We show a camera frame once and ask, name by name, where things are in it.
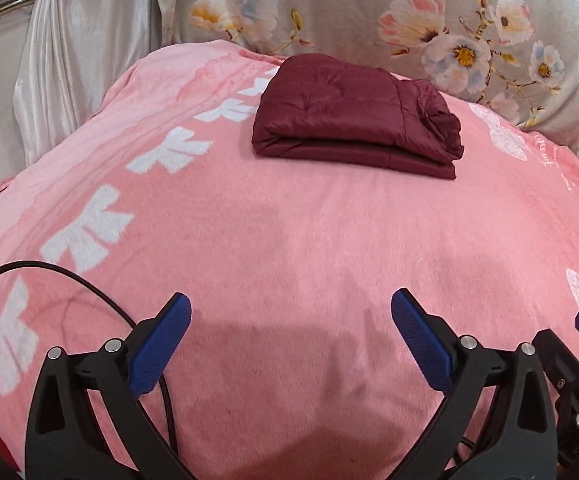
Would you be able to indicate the maroon quilted puffer jacket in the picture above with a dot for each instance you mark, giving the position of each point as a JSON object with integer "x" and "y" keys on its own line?
{"x": 319, "y": 108}

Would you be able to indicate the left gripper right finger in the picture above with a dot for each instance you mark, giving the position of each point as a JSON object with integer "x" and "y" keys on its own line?
{"x": 495, "y": 420}

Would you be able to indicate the grey floral bedsheet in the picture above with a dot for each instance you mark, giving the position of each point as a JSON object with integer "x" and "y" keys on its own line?
{"x": 518, "y": 57}

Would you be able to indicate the pink blanket with white bows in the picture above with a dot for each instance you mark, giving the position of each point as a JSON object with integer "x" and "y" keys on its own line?
{"x": 292, "y": 367}

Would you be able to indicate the silver satin curtain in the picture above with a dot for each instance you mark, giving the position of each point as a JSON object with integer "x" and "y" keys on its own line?
{"x": 58, "y": 58}

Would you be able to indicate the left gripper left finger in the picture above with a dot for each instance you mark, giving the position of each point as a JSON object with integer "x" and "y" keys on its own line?
{"x": 86, "y": 420}

